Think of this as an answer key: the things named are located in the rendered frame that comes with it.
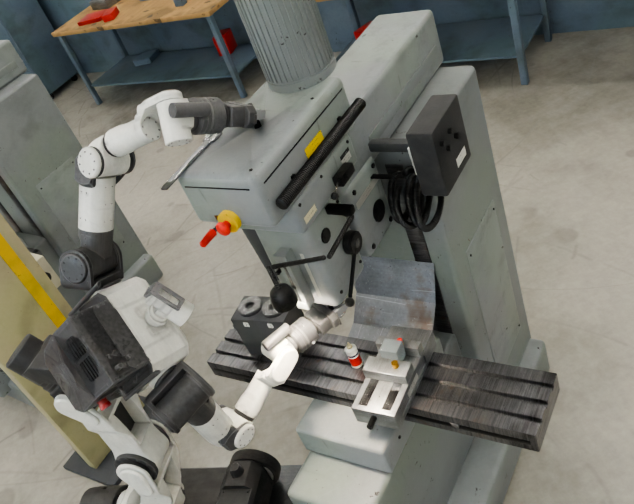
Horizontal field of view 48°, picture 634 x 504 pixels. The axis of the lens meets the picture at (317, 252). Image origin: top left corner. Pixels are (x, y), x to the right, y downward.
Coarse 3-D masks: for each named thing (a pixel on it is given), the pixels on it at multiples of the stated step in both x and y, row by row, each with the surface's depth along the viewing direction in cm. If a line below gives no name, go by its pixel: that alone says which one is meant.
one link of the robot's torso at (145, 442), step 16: (64, 400) 202; (112, 400) 216; (128, 400) 219; (80, 416) 206; (96, 416) 206; (112, 416) 210; (128, 416) 224; (144, 416) 224; (96, 432) 215; (112, 432) 212; (128, 432) 215; (144, 432) 223; (160, 432) 230; (112, 448) 222; (128, 448) 220; (144, 448) 221; (160, 448) 228; (144, 464) 222; (160, 464) 227
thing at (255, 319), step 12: (252, 300) 253; (264, 300) 253; (240, 312) 250; (252, 312) 248; (264, 312) 246; (276, 312) 244; (288, 312) 244; (300, 312) 251; (240, 324) 251; (252, 324) 248; (264, 324) 246; (276, 324) 243; (288, 324) 244; (240, 336) 256; (252, 336) 254; (264, 336) 251; (252, 348) 259
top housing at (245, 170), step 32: (256, 96) 197; (288, 96) 190; (320, 96) 184; (224, 128) 188; (288, 128) 176; (320, 128) 184; (224, 160) 174; (256, 160) 168; (288, 160) 173; (192, 192) 178; (224, 192) 171; (256, 192) 166; (256, 224) 174
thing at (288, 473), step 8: (280, 472) 283; (288, 472) 282; (296, 472) 280; (280, 480) 280; (288, 480) 279; (272, 488) 278; (280, 488) 277; (288, 488) 276; (272, 496) 276; (280, 496) 274; (288, 496) 273
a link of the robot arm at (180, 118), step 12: (168, 108) 160; (180, 108) 159; (192, 108) 161; (204, 108) 163; (168, 120) 162; (180, 120) 163; (192, 120) 165; (204, 120) 166; (168, 132) 162; (180, 132) 162; (192, 132) 169; (204, 132) 169; (168, 144) 164; (180, 144) 167
